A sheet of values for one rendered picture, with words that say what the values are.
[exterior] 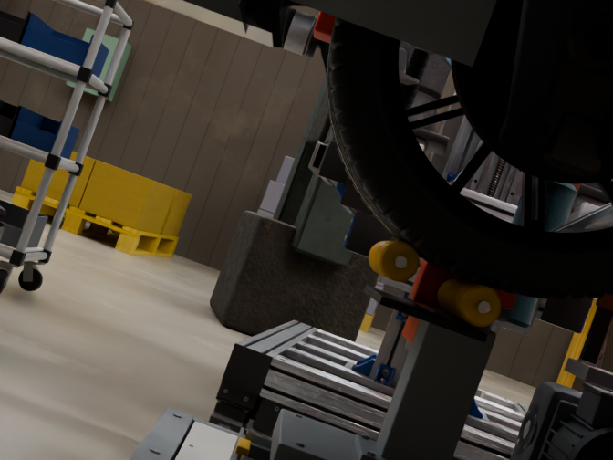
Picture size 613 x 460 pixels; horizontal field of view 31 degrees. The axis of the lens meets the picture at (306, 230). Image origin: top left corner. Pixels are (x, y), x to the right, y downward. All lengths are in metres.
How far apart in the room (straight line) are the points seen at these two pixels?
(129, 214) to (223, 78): 2.28
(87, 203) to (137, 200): 0.34
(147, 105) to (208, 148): 0.63
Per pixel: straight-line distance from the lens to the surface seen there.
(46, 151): 3.62
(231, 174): 9.21
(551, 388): 1.96
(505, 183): 2.68
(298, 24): 2.06
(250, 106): 9.26
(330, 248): 4.89
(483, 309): 1.53
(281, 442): 1.54
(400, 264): 1.58
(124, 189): 7.42
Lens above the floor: 0.50
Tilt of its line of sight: level
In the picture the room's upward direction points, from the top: 20 degrees clockwise
